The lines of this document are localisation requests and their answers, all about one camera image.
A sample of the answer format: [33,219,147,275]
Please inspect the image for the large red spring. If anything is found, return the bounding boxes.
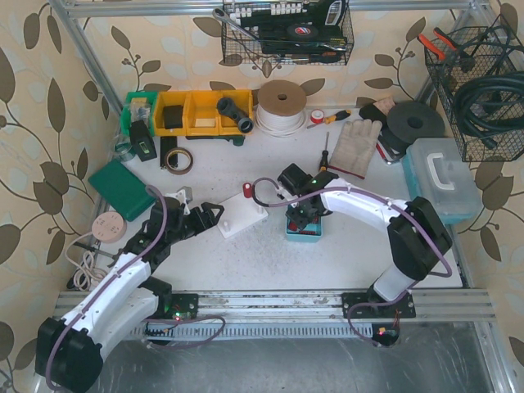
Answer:
[242,183,252,198]

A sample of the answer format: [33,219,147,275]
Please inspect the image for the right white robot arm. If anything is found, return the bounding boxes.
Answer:
[277,164,452,304]

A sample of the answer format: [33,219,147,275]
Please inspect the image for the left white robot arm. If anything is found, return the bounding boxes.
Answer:
[35,197,224,392]

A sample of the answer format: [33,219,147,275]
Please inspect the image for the red springs in tray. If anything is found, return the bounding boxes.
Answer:
[287,219,322,236]

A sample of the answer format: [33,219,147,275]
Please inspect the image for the teal plastic parts tray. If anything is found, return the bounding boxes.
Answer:
[285,206,323,243]

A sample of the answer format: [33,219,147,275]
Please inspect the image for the brown tape roll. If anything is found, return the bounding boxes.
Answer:
[164,147,194,175]

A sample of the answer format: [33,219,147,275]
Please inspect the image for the beige work glove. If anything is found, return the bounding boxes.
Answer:
[328,120,382,178]

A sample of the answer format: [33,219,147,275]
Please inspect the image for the green flat case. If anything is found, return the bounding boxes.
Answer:
[88,159,156,221]

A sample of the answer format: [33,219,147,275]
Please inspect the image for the round pink power strip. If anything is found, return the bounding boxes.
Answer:
[91,210,127,243]

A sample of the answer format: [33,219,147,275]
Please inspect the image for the black green device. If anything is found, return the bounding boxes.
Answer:
[129,120,157,162]

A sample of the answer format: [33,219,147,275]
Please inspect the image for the yellow plastic bin row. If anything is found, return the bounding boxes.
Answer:
[152,89,254,137]

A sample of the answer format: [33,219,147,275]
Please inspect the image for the red tape roll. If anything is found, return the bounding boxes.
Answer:
[310,109,324,124]

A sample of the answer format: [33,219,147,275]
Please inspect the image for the glass jar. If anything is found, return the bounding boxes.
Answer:
[113,136,135,162]

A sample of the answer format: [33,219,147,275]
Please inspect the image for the black pipe fitting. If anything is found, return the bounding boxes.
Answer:
[217,97,254,134]

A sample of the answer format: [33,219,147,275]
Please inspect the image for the green plastic bin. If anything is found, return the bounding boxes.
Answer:
[120,92,158,136]

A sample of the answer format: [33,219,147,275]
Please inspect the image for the black disc spool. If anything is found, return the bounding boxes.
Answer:
[382,101,445,153]

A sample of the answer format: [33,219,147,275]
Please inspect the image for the teal clear toolbox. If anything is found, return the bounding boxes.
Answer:
[402,138,482,224]

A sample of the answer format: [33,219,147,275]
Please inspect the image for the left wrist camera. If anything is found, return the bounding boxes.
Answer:
[171,187,193,215]

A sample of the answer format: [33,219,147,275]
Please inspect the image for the white four-peg base plate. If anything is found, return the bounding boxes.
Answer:
[218,192,268,238]

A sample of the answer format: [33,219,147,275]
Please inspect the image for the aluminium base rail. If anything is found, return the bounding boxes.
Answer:
[79,288,495,343]

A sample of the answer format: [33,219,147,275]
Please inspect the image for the white cable spool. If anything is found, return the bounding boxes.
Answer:
[255,80,307,138]

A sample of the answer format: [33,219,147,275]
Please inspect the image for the top wire basket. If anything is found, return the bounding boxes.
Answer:
[213,1,354,67]

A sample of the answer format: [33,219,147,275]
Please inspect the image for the wire basket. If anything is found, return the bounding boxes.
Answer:
[424,25,523,162]
[213,1,354,67]

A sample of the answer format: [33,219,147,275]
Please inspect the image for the black coiled hose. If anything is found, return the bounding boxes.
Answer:
[454,24,524,140]

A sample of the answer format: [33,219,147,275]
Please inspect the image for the orange handled pliers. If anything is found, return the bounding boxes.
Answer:
[417,27,458,61]

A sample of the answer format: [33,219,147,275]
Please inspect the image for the right wire basket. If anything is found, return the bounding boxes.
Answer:
[424,25,523,162]

